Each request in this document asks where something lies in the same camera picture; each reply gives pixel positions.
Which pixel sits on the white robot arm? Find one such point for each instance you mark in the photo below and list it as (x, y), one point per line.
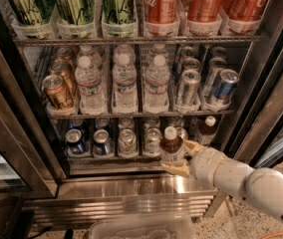
(261, 188)

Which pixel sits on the silver blue can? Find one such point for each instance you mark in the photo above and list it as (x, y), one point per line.
(187, 87)
(225, 86)

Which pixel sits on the red cola can left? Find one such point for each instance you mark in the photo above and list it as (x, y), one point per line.
(160, 11)

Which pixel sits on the blue pepsi can left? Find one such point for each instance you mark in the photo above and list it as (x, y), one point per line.
(75, 142)

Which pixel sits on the gold can front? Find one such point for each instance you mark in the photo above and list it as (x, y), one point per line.
(57, 92)

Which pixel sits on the red cola can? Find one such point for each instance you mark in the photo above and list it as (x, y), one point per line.
(245, 10)
(160, 11)
(203, 11)

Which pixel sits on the clear plastic bin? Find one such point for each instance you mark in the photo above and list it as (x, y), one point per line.
(162, 225)

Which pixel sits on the gold can back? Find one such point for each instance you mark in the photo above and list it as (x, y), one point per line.
(64, 53)

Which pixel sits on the green can top middle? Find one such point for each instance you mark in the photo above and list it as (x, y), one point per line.
(76, 12)

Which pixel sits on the silver can bottom middle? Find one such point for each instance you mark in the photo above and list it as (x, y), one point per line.
(152, 140)

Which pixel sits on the green can top left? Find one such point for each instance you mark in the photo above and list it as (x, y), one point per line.
(32, 12)

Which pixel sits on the green can top right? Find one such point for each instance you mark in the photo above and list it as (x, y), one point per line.
(118, 12)

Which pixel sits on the blue pepsi can right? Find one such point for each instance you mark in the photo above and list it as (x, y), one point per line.
(103, 146)

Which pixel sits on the gold can middle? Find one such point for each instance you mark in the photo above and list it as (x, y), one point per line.
(65, 70)

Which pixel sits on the silver can bottom left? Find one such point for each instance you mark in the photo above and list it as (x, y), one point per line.
(127, 143)

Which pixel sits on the wire shelf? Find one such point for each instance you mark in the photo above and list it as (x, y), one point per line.
(138, 40)
(142, 115)

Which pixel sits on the water bottle front middle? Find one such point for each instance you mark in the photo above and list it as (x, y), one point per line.
(125, 86)

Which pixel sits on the middle wire shelf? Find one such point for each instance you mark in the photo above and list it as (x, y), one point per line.
(142, 115)

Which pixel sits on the steel fridge base grille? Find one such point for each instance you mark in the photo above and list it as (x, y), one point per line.
(86, 201)

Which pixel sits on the top wire shelf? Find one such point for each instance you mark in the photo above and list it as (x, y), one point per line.
(138, 40)

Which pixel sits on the brown bottle with blue label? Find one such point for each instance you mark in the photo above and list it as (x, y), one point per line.
(171, 147)

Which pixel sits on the red cola can middle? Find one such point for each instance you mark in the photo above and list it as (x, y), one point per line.
(203, 11)

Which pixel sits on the silver blue can front left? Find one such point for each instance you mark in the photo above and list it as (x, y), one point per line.
(187, 87)

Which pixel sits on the silver can bottom right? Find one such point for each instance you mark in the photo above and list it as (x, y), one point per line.
(182, 133)

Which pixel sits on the silver blue can front right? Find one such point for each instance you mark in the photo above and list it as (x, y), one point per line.
(225, 86)

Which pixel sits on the gold can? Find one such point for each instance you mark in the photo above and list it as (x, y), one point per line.
(65, 70)
(64, 53)
(57, 92)

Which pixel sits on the water bottle front left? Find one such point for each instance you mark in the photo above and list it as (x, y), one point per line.
(89, 81)

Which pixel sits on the blue pepsi can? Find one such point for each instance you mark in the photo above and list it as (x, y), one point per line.
(103, 146)
(75, 142)

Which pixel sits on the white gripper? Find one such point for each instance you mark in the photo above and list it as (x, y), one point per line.
(203, 165)

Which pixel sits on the water bottle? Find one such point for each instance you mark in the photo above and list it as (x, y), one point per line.
(125, 86)
(156, 79)
(89, 81)

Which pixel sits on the water bottle front right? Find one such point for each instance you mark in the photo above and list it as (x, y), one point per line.
(156, 79)

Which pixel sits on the red cola can right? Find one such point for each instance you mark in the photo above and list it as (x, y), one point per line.
(245, 10)

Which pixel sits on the fridge door right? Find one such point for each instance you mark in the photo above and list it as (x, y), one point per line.
(270, 115)

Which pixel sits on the green can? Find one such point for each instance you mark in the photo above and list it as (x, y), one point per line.
(32, 12)
(76, 12)
(118, 12)

